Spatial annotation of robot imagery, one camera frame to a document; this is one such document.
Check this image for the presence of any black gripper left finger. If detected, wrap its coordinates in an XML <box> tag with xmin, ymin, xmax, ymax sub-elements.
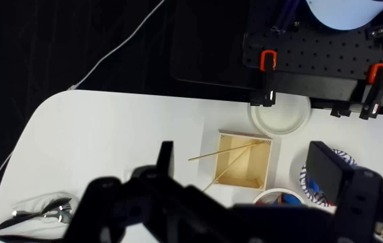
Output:
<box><xmin>156</xmin><ymin>141</ymin><xmax>174</xmax><ymax>176</ymax></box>

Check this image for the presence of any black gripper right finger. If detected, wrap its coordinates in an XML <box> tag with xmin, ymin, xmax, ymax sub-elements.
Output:
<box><xmin>306</xmin><ymin>141</ymin><xmax>383</xmax><ymax>212</ymax></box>

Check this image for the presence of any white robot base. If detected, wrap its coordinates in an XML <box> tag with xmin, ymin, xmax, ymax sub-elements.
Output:
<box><xmin>304</xmin><ymin>0</ymin><xmax>383</xmax><ymax>31</ymax></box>

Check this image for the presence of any blue patterned paper plate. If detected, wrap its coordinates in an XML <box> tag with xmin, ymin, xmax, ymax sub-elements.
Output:
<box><xmin>299</xmin><ymin>149</ymin><xmax>356</xmax><ymax>208</ymax></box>

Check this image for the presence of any wooden chopstick upper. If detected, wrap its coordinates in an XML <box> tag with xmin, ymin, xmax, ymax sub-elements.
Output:
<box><xmin>187</xmin><ymin>142</ymin><xmax>264</xmax><ymax>161</ymax></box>

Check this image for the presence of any wooden chopstick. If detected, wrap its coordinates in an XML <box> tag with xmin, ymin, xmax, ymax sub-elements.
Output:
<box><xmin>202</xmin><ymin>145</ymin><xmax>254</xmax><ymax>192</ymax></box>
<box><xmin>187</xmin><ymin>142</ymin><xmax>264</xmax><ymax>161</ymax></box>

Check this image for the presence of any white bowl of blocks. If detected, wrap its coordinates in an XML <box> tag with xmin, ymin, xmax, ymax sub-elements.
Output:
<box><xmin>253</xmin><ymin>188</ymin><xmax>304</xmax><ymax>206</ymax></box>

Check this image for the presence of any small wooden box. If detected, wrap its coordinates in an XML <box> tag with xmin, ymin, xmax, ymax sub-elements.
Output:
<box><xmin>213</xmin><ymin>133</ymin><xmax>272</xmax><ymax>189</ymax></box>

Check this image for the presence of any wooden chopstick lower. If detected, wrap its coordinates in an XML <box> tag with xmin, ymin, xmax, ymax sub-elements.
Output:
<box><xmin>202</xmin><ymin>145</ymin><xmax>254</xmax><ymax>192</ymax></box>

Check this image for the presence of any white tape roll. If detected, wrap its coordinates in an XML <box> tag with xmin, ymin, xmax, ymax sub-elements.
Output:
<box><xmin>248</xmin><ymin>94</ymin><xmax>311</xmax><ymax>138</ymax></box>

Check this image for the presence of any right orange black clamp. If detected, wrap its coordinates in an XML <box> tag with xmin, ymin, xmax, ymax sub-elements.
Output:
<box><xmin>360</xmin><ymin>63</ymin><xmax>383</xmax><ymax>121</ymax></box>

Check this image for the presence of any orange black clamp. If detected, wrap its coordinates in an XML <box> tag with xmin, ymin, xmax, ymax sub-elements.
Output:
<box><xmin>250</xmin><ymin>49</ymin><xmax>277</xmax><ymax>107</ymax></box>
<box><xmin>360</xmin><ymin>63</ymin><xmax>383</xmax><ymax>121</ymax></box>

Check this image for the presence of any clear bag with metal cutlery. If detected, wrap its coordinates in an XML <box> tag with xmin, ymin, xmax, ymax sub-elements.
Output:
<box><xmin>0</xmin><ymin>192</ymin><xmax>79</xmax><ymax>242</ymax></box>

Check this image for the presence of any left orange black clamp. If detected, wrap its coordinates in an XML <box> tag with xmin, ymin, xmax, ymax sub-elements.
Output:
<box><xmin>250</xmin><ymin>49</ymin><xmax>277</xmax><ymax>107</ymax></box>

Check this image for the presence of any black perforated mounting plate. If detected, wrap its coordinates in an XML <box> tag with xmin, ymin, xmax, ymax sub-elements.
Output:
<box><xmin>242</xmin><ymin>0</ymin><xmax>383</xmax><ymax>83</ymax></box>

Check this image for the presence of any white cable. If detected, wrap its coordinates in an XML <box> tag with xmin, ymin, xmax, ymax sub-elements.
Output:
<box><xmin>0</xmin><ymin>0</ymin><xmax>165</xmax><ymax>195</ymax></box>

